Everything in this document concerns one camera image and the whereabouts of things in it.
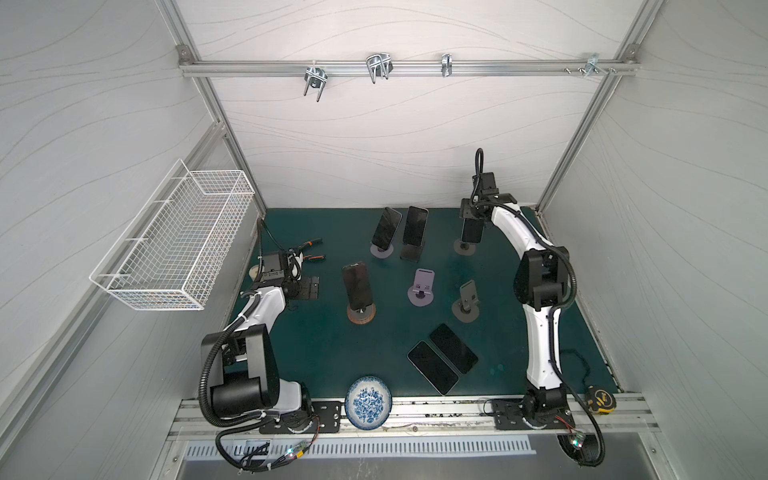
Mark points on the orange handled pliers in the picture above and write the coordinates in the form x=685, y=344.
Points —
x=309, y=247

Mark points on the white wire basket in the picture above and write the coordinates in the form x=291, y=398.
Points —
x=171, y=252

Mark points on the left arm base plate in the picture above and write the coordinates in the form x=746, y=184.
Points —
x=321, y=416

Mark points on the blue white patterned plate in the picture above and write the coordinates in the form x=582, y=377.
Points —
x=368, y=403

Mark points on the black phone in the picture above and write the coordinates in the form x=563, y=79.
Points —
x=453, y=348
x=472, y=230
x=357, y=285
x=386, y=228
x=434, y=369
x=415, y=226

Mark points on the grey stand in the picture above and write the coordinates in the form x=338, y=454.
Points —
x=464, y=248
x=466, y=308

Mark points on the aluminium crossbar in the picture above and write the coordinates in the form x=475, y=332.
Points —
x=401, y=68

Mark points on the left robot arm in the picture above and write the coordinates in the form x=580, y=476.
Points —
x=239, y=380

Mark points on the purple stand back left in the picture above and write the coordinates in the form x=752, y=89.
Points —
x=382, y=253

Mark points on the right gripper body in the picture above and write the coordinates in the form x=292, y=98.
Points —
x=472, y=215

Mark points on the beige plastic cup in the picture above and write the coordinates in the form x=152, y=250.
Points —
x=254, y=272

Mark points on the metal clamp left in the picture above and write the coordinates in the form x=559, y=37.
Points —
x=316, y=79

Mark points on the metal clamp centre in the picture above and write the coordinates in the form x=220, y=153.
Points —
x=379, y=65

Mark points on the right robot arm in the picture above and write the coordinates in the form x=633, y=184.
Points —
x=545, y=285

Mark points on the purple phone stand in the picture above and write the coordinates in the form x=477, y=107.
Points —
x=421, y=294

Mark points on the grey stand front right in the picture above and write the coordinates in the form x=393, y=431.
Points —
x=466, y=308

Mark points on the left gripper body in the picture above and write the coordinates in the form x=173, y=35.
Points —
x=300, y=288

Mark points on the black stand back centre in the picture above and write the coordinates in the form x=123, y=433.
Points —
x=411, y=253

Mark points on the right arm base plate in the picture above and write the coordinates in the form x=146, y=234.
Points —
x=521, y=413

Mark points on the metal clamp small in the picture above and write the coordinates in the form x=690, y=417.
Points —
x=446, y=65

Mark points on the metal bracket right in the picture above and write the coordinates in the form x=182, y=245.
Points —
x=591, y=67

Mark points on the wooden base phone stand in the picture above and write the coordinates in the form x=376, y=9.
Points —
x=361, y=316

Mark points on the white vent grille strip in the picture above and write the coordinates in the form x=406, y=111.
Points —
x=372, y=447

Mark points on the grey stand back right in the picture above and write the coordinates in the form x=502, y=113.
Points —
x=464, y=248

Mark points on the yellow black tape measure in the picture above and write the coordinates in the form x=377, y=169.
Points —
x=600, y=400

